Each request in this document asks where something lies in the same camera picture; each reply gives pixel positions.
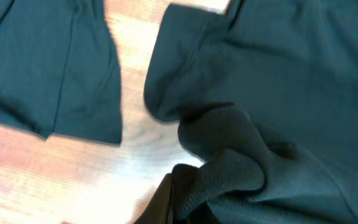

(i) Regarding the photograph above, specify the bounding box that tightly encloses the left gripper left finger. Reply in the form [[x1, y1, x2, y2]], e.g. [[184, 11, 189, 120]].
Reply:
[[134, 174, 174, 224]]

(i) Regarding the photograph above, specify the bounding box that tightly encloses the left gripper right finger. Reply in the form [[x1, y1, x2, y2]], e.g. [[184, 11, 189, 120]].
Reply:
[[186, 202, 220, 224]]

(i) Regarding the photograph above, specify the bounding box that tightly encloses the black t-shirt with logo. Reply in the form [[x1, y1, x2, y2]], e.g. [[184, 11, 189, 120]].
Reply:
[[144, 0, 358, 223]]

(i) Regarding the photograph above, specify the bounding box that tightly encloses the black folded garment pile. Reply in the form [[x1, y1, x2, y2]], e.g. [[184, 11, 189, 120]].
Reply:
[[0, 0, 122, 144]]

